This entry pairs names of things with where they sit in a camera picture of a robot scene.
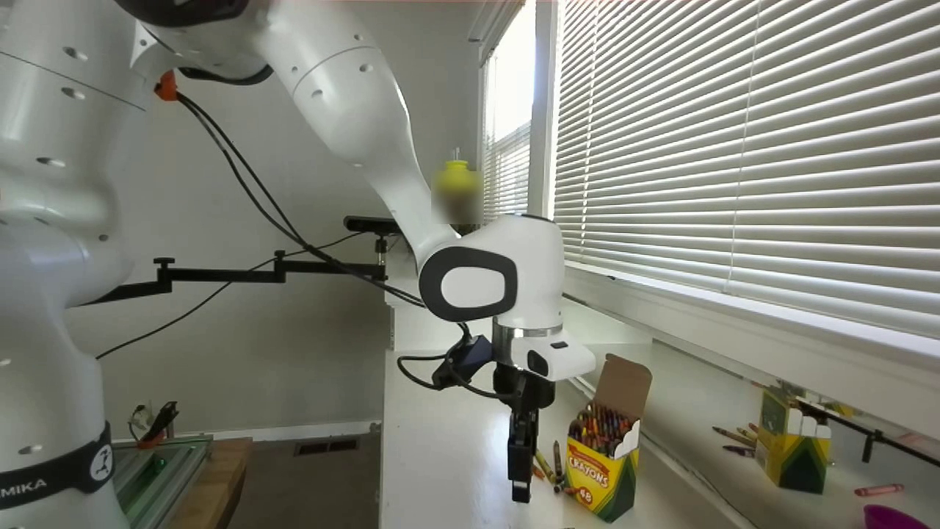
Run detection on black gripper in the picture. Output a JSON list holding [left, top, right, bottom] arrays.
[[493, 362, 559, 505]]

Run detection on yellow green crayon box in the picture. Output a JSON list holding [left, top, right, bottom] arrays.
[[564, 352, 655, 527]]

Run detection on wooden board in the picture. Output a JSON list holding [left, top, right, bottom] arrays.
[[166, 439, 257, 529]]

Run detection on yellow table lamp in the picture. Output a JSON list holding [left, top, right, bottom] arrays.
[[434, 155, 481, 236]]

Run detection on wide white window blinds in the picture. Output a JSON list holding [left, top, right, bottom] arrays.
[[553, 0, 940, 342]]

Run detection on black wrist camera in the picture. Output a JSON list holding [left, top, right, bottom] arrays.
[[433, 336, 496, 392]]

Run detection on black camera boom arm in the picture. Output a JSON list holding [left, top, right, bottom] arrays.
[[82, 246, 395, 305]]

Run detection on black stereo camera bar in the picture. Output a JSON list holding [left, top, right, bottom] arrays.
[[340, 214, 407, 239]]

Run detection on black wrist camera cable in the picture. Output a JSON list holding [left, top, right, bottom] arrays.
[[170, 85, 502, 401]]

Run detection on green tinted glass frame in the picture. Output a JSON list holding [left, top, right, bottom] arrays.
[[111, 435, 216, 529]]

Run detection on red handled pliers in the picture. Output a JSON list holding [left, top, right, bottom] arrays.
[[126, 398, 185, 449]]

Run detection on thin black hanging cable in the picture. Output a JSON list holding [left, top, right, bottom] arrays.
[[94, 233, 365, 365]]

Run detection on orange cable clip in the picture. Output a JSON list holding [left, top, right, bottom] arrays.
[[152, 69, 185, 102]]

